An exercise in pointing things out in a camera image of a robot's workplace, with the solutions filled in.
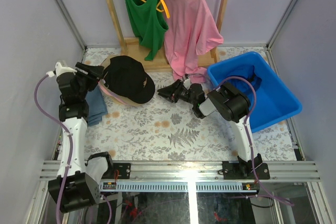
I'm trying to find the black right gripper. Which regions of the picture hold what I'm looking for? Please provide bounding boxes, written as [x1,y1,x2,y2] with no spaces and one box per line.
[158,79,197,106]

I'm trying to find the black sport cap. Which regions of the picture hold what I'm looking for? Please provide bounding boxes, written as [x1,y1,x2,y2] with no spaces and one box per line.
[102,55,155,104]

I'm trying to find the pink cap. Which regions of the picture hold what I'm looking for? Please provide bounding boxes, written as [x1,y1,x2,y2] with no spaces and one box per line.
[98,80,118,100]

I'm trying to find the purple cap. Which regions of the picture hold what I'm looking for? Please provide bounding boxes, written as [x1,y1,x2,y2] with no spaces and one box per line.
[104,89,134,105]

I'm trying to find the beige sport cap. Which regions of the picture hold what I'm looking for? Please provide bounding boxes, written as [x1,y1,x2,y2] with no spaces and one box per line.
[101,55,115,69]

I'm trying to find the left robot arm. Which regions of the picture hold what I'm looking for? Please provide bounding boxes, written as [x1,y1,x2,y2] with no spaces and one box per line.
[48,61,115,214]

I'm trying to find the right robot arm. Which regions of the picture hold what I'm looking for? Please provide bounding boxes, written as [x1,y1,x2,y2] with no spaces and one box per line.
[158,80,263,180]

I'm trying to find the folded blue cloth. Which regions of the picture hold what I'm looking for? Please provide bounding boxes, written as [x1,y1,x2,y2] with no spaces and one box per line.
[86,86,108,126]

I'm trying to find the wooden hat stand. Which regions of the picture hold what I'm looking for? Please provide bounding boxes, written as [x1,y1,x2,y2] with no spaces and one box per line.
[111,97,139,106]

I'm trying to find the wooden clothes rack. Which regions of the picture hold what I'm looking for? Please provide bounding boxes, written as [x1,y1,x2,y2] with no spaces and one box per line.
[106,0,228,72]

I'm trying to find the pink t-shirt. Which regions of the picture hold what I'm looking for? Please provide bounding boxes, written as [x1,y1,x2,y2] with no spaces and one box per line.
[164,0,224,83]

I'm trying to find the green tank top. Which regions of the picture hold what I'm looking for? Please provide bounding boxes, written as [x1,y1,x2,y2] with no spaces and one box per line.
[124,0,169,61]

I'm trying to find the blue plastic bin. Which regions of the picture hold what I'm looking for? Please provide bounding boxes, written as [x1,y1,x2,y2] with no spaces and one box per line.
[207,51,302,133]

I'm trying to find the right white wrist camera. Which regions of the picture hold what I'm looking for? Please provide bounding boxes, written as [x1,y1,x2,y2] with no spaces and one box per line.
[183,74,192,90]

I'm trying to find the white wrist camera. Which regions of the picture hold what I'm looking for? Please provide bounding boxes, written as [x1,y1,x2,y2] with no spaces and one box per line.
[183,74,192,90]
[46,61,77,78]

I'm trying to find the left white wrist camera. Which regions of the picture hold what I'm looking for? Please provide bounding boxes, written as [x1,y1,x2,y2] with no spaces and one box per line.
[46,61,77,78]

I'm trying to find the aluminium mounting rail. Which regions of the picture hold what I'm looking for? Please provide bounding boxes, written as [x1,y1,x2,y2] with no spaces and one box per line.
[39,159,322,192]

